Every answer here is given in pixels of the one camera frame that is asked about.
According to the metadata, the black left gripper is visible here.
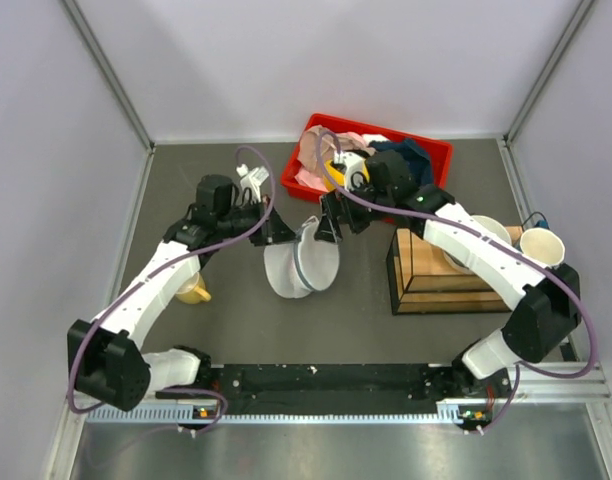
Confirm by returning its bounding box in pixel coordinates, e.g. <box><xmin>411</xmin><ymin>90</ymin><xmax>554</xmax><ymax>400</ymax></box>
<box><xmin>217</xmin><ymin>194</ymin><xmax>300</xmax><ymax>246</ymax></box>

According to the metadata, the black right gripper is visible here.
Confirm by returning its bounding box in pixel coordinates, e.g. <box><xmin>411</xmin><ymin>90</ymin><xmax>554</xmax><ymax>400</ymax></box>
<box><xmin>315</xmin><ymin>175</ymin><xmax>394</xmax><ymax>244</ymax></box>

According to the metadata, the white mesh laundry bag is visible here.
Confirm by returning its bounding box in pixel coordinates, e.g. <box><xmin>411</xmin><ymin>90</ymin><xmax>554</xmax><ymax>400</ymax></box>
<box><xmin>263</xmin><ymin>216</ymin><xmax>340</xmax><ymax>299</ymax></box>

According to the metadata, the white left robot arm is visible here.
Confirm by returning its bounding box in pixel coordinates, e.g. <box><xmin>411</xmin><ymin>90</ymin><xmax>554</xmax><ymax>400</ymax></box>
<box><xmin>67</xmin><ymin>167</ymin><xmax>295</xmax><ymax>411</ymax></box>

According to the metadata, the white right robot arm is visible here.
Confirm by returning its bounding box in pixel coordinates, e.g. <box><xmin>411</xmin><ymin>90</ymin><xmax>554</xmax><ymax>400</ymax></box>
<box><xmin>315</xmin><ymin>152</ymin><xmax>586</xmax><ymax>396</ymax></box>

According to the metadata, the pink garment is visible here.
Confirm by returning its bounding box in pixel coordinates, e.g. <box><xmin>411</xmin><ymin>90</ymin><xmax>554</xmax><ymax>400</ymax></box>
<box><xmin>293</xmin><ymin>130</ymin><xmax>367</xmax><ymax>190</ymax></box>

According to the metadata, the beige garment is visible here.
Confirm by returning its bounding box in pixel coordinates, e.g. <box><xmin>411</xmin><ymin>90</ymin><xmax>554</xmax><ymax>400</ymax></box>
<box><xmin>297</xmin><ymin>125</ymin><xmax>337</xmax><ymax>173</ymax></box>

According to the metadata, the white garment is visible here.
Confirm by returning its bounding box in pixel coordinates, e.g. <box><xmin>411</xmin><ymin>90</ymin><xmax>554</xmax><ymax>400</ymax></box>
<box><xmin>361</xmin><ymin>134</ymin><xmax>390</xmax><ymax>146</ymax></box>

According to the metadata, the yellow mug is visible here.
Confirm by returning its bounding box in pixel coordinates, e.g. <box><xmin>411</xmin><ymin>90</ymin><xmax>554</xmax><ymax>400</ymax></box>
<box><xmin>175</xmin><ymin>272</ymin><xmax>212</xmax><ymax>305</ymax></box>

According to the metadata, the navy blue garment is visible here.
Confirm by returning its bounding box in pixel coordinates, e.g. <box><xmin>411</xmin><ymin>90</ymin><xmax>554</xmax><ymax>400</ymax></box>
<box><xmin>369</xmin><ymin>138</ymin><xmax>434</xmax><ymax>186</ymax></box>

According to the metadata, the red plastic bin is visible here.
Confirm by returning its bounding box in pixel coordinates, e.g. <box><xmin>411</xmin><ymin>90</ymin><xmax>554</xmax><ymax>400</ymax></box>
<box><xmin>280</xmin><ymin>113</ymin><xmax>453</xmax><ymax>202</ymax></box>

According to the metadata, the cream bowl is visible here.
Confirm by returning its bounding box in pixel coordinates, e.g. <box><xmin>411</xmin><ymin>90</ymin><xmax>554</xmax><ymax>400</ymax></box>
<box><xmin>443</xmin><ymin>215</ymin><xmax>511</xmax><ymax>275</ymax></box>

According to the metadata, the blue cup cream inside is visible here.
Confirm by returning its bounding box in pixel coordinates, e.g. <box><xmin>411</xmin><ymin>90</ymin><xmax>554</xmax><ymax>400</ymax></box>
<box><xmin>514</xmin><ymin>211</ymin><xmax>566</xmax><ymax>267</ymax></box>

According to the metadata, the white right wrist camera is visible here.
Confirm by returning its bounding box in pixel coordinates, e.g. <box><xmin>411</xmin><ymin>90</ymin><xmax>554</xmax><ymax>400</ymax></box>
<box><xmin>331</xmin><ymin>152</ymin><xmax>370</xmax><ymax>192</ymax></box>

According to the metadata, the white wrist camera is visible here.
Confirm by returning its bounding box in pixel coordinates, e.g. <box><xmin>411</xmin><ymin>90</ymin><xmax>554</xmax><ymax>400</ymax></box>
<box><xmin>331</xmin><ymin>152</ymin><xmax>370</xmax><ymax>192</ymax></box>
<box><xmin>236</xmin><ymin>164</ymin><xmax>269</xmax><ymax>203</ymax></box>

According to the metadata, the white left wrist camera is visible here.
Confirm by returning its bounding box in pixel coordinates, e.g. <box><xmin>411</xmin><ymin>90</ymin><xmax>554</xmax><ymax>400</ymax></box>
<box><xmin>236</xmin><ymin>164</ymin><xmax>269</xmax><ymax>203</ymax></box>

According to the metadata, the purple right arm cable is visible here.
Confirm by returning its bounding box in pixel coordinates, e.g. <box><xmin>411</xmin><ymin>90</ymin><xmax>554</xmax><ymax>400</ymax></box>
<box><xmin>318</xmin><ymin>129</ymin><xmax>600</xmax><ymax>434</ymax></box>

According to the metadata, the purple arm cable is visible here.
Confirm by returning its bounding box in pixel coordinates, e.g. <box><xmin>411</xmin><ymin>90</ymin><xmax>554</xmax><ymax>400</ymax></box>
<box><xmin>66</xmin><ymin>144</ymin><xmax>278</xmax><ymax>434</ymax></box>
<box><xmin>318</xmin><ymin>129</ymin><xmax>600</xmax><ymax>434</ymax></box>

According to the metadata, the black wire wooden shelf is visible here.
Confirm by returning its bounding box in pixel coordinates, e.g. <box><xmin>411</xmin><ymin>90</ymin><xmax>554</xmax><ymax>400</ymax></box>
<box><xmin>386</xmin><ymin>229</ymin><xmax>508</xmax><ymax>315</ymax></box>

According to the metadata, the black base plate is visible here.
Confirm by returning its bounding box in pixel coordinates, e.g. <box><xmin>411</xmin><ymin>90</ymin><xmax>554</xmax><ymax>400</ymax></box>
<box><xmin>154</xmin><ymin>362</ymin><xmax>516</xmax><ymax>416</ymax></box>

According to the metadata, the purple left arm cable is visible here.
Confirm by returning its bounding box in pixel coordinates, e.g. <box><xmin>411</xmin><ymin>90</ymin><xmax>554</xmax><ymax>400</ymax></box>
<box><xmin>66</xmin><ymin>144</ymin><xmax>278</xmax><ymax>434</ymax></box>

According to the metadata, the grey slotted cable duct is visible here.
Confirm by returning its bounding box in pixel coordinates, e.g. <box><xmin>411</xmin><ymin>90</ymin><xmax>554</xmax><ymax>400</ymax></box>
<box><xmin>86</xmin><ymin>402</ymin><xmax>464</xmax><ymax>426</ymax></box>

